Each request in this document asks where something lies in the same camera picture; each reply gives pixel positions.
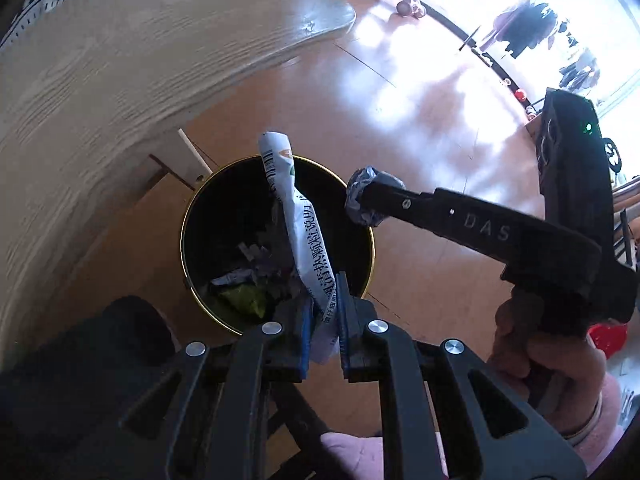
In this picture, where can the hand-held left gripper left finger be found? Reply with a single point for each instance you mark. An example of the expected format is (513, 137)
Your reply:
(304, 342)

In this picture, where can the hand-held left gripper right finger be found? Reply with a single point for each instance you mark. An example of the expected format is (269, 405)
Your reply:
(343, 332)

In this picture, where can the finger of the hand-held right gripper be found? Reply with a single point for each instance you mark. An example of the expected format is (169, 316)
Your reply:
(475, 222)

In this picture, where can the torn green and white carton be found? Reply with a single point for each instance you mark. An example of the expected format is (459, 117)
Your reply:
(247, 300)

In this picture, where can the white printed sachet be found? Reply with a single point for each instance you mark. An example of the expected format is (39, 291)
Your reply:
(307, 240)

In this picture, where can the silver foil wrapper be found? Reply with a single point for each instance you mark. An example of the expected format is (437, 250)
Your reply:
(367, 195)

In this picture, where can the black bin gold rim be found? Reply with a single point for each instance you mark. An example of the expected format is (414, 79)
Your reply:
(235, 195)

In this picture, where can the person's right forearm pink sleeve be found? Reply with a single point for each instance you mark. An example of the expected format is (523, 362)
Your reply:
(607, 420)

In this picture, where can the person's right hand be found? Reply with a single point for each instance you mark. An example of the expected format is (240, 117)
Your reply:
(565, 380)

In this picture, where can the crumpled white wrapper blue print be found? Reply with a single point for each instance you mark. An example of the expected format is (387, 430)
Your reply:
(265, 260)

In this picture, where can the crumpled white green wrapper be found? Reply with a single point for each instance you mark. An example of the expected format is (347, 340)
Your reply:
(230, 278)

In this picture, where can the pink clothing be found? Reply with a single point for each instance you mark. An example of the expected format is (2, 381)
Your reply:
(350, 455)

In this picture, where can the red plastic object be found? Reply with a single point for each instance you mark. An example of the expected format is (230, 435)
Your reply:
(607, 341)

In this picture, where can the hanging dark clothes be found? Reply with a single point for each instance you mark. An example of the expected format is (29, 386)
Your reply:
(530, 25)

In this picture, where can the white table leg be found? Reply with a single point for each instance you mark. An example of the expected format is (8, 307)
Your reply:
(195, 155)

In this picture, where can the dark cloth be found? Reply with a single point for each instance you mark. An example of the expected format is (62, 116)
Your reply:
(75, 385)

